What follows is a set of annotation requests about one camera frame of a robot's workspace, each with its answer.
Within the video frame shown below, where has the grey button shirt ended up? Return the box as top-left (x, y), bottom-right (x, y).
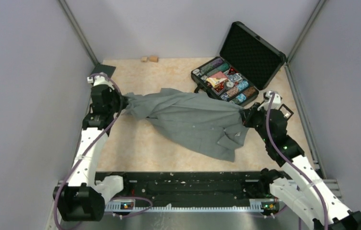
top-left (124, 88), bottom-right (248, 162)

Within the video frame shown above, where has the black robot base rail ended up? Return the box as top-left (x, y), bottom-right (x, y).
top-left (96, 172), bottom-right (285, 217)

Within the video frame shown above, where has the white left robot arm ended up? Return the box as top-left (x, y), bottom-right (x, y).
top-left (53, 72), bottom-right (131, 221)

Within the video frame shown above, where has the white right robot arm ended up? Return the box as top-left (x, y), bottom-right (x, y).
top-left (241, 91), bottom-right (361, 230)

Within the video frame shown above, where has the playing card deck box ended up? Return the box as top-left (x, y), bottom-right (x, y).
top-left (206, 71), bottom-right (228, 88)

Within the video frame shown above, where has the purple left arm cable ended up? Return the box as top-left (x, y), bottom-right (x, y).
top-left (53, 73), bottom-right (153, 219)

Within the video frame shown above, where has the dark grey lego baseplate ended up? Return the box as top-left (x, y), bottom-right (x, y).
top-left (91, 63), bottom-right (116, 78)

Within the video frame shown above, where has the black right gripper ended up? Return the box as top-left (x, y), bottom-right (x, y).
top-left (240, 102), bottom-right (271, 143)

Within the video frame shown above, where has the black poker chip case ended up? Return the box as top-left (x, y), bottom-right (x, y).
top-left (191, 21), bottom-right (286, 106)

